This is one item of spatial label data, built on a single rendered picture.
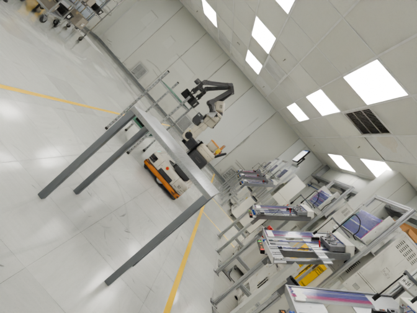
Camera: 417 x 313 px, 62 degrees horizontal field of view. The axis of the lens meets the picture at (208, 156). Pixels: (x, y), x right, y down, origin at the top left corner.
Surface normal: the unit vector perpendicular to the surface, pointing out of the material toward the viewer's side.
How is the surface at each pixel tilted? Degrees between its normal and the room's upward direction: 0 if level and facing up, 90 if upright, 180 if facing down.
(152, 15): 90
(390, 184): 90
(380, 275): 90
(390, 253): 90
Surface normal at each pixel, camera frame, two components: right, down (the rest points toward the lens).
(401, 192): -0.05, 0.05
